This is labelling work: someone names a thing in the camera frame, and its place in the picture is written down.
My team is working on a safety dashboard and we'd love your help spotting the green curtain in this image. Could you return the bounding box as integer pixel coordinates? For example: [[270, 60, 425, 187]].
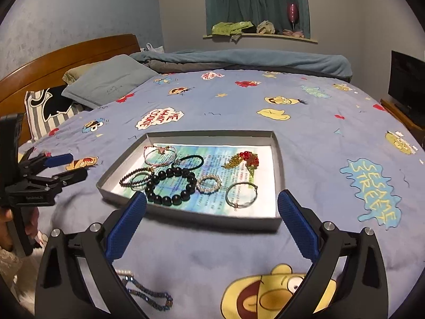
[[203, 0, 311, 39]]

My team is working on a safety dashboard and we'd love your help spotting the black hair tie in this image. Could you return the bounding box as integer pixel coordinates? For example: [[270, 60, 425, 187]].
[[172, 153, 205, 171]]

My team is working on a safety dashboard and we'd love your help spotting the teal folded blanket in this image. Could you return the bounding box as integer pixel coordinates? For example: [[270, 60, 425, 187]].
[[130, 48, 352, 81]]

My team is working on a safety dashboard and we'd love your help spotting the crystal bead bracelet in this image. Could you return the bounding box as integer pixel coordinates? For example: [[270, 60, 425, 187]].
[[195, 173, 223, 195]]

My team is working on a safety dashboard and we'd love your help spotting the beige cloth on shelf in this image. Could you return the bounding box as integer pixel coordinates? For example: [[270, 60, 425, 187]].
[[256, 20, 275, 35]]

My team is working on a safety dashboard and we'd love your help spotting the pink cord bracelet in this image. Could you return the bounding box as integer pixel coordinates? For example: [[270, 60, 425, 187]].
[[142, 144, 177, 167]]

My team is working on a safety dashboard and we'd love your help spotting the striped black white pillow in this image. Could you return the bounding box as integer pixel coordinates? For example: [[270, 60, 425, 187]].
[[24, 84, 91, 141]]

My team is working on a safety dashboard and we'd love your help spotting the blue beaded bracelet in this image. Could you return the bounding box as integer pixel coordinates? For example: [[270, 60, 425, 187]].
[[120, 273, 175, 312]]

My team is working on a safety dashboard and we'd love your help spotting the blue cartoon bed sheet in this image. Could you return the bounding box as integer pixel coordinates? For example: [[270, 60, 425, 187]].
[[35, 70, 424, 318]]

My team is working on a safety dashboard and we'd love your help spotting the wooden headboard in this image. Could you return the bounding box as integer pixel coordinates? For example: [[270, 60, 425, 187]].
[[0, 33, 141, 147]]

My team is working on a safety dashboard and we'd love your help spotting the green cloth on shelf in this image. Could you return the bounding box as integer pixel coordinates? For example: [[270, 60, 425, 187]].
[[211, 21, 254, 43]]

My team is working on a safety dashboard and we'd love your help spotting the grey blue pillow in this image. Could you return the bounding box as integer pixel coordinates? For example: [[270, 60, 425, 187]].
[[62, 55, 158, 109]]

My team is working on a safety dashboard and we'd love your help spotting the dark small bead bracelet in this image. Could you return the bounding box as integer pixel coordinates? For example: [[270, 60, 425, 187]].
[[119, 167, 156, 188]]

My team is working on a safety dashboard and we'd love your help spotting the person's left hand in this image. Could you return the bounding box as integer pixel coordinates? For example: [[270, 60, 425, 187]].
[[0, 205, 40, 251]]

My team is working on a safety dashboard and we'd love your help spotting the pearl hair clip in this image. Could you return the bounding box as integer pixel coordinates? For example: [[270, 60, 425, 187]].
[[115, 268, 134, 277]]

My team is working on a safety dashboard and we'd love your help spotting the large black bead bracelet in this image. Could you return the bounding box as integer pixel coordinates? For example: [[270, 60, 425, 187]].
[[145, 166, 198, 206]]

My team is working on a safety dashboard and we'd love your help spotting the pink wine glass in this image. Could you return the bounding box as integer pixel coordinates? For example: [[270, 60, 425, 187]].
[[287, 3, 299, 30]]

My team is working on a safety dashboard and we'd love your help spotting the red gold flower brooch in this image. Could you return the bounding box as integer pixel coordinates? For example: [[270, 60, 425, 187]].
[[222, 150, 259, 177]]

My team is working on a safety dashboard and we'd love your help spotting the wooden window shelf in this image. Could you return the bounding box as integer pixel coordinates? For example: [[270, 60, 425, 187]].
[[202, 33, 318, 45]]

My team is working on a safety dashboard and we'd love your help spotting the grey shallow cardboard tray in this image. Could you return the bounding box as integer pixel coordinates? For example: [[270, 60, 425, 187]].
[[96, 130, 284, 231]]

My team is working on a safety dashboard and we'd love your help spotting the blue green printed paper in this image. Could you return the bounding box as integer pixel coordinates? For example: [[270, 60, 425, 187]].
[[107, 142, 276, 219]]

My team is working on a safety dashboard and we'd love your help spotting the thin silver bangle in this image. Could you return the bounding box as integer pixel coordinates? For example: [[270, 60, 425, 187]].
[[129, 171, 153, 191]]

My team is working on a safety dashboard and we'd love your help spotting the silver green cord bracelet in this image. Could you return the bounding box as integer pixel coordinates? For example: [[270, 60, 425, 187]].
[[225, 181, 259, 209]]

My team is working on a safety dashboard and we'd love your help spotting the black flat monitor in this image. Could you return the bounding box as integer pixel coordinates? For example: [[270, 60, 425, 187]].
[[388, 51, 425, 117]]

